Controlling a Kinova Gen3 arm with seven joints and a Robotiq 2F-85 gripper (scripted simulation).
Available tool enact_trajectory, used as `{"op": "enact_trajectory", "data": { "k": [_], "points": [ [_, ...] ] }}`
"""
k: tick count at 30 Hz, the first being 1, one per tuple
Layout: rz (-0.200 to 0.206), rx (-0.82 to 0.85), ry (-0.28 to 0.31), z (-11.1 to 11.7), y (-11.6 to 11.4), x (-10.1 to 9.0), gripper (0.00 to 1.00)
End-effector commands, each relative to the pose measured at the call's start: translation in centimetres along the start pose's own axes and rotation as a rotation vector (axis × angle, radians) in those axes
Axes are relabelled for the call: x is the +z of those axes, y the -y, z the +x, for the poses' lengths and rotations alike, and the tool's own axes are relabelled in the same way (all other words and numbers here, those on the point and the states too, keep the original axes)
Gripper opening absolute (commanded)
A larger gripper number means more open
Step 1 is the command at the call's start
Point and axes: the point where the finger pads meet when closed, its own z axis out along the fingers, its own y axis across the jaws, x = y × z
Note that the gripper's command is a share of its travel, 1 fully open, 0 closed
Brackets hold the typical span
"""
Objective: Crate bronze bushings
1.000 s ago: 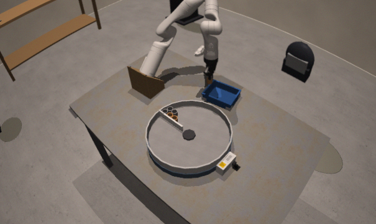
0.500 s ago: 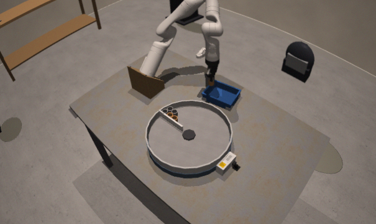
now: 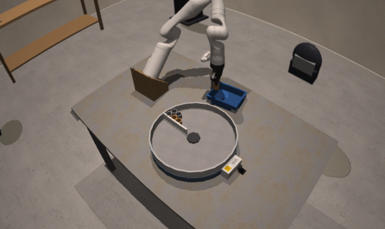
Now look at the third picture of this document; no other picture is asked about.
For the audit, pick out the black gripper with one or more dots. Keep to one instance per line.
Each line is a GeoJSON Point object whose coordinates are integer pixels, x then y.
{"type": "Point", "coordinates": [217, 74]}

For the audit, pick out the blue crate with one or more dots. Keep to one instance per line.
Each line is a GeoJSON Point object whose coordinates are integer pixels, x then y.
{"type": "Point", "coordinates": [227, 97]}

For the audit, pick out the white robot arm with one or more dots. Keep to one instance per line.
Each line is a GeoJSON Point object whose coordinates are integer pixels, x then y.
{"type": "Point", "coordinates": [169, 31]}

